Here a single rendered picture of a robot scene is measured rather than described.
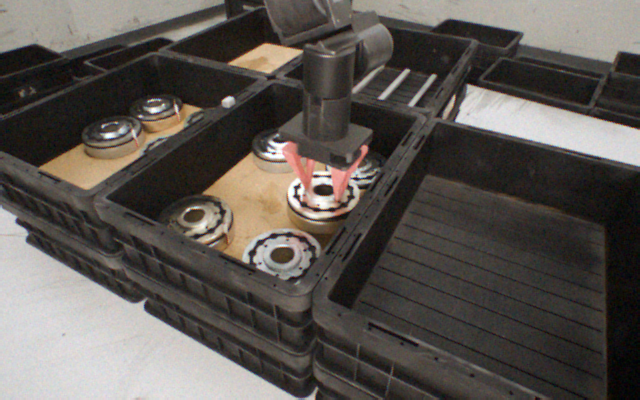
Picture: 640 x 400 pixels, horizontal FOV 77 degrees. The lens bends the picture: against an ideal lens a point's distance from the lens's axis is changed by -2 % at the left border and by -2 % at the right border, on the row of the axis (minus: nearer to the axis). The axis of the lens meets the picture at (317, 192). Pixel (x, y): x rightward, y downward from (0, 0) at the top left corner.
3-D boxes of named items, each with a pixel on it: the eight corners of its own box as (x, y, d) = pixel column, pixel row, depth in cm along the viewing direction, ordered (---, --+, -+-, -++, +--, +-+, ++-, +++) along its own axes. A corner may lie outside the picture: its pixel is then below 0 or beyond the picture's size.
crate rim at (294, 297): (304, 318, 38) (303, 303, 37) (92, 215, 49) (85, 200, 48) (427, 128, 65) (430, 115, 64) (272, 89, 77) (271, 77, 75)
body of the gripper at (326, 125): (304, 121, 56) (304, 69, 51) (372, 142, 52) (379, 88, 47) (277, 142, 51) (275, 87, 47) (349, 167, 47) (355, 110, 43)
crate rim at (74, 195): (92, 215, 49) (85, 200, 48) (-41, 151, 60) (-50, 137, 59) (272, 89, 77) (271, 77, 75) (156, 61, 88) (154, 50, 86)
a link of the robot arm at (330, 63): (292, 37, 43) (336, 50, 40) (330, 23, 47) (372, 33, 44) (293, 97, 47) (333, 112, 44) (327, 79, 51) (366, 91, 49)
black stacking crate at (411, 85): (417, 174, 72) (428, 117, 65) (276, 133, 83) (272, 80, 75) (467, 89, 99) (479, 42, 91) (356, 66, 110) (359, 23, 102)
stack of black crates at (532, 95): (561, 173, 184) (605, 79, 155) (545, 208, 165) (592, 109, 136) (475, 144, 202) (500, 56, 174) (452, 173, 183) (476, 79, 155)
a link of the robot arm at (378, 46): (260, -2, 44) (318, -30, 38) (323, -19, 51) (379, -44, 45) (298, 102, 48) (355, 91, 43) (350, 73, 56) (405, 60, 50)
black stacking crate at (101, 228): (117, 265, 56) (87, 203, 48) (-6, 199, 67) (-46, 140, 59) (274, 133, 83) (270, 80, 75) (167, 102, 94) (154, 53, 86)
